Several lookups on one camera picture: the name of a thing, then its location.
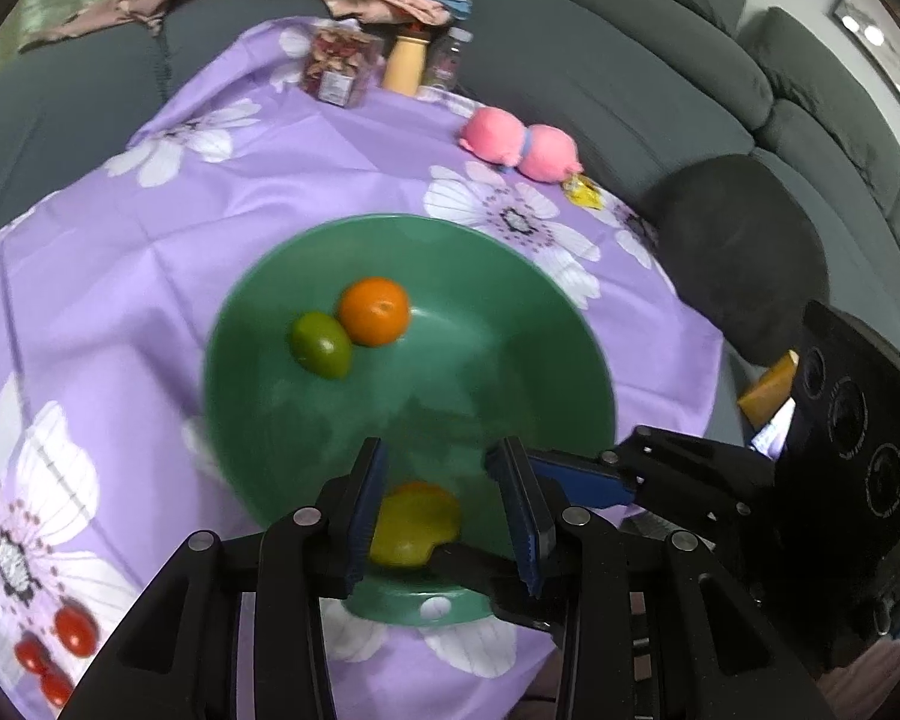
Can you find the clear snack box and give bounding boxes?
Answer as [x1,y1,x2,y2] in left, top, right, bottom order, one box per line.
[300,24,382,110]

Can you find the pink plush toy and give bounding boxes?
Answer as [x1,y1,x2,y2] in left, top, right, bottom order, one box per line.
[457,106,586,187]

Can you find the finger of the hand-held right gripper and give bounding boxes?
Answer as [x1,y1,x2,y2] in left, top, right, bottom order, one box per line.
[529,426,785,541]
[429,542,563,632]

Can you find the green jujube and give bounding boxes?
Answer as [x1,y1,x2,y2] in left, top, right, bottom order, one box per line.
[367,491,462,569]
[291,313,355,380]

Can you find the framed wall picture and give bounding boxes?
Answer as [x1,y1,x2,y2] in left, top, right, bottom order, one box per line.
[829,0,900,121]

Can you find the yellow packet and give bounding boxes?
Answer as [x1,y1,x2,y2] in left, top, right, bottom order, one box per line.
[562,172,607,209]

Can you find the yellow box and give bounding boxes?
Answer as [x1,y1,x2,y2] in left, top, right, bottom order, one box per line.
[736,351,800,428]

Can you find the grey sofa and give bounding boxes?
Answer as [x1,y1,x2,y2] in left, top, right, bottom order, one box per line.
[0,0,900,466]

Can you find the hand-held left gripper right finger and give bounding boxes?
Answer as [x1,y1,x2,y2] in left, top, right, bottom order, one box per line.
[484,435,826,720]

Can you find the green plastic bowl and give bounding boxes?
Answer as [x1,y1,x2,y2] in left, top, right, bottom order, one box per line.
[202,214,617,627]

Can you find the purple floral cloth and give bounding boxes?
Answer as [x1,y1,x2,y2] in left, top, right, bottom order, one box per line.
[0,15,725,720]

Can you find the person's pink trouser leg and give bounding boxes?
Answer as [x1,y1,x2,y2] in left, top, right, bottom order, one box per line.
[810,619,900,720]

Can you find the dark grey cushion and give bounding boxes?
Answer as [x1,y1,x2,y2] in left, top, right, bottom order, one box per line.
[641,154,830,365]

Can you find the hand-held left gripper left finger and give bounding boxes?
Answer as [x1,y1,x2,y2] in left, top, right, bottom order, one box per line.
[66,436,389,720]

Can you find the yellow bottle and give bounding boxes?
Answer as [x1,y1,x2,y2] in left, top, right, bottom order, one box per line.
[381,28,432,97]

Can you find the clear jar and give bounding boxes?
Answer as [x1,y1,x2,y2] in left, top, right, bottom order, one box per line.
[424,26,473,91]

